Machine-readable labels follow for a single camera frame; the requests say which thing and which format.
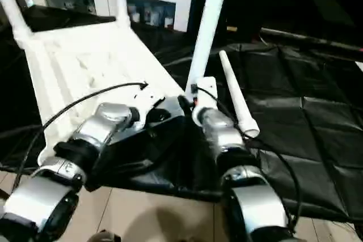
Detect white plastic table top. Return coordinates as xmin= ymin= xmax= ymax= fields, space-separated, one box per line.
xmin=12 ymin=20 xmax=197 ymax=167

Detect dark metal rod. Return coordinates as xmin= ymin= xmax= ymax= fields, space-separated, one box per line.
xmin=260 ymin=27 xmax=363 ymax=56

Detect black left camera cable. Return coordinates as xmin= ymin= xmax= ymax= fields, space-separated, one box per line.
xmin=10 ymin=81 xmax=150 ymax=195

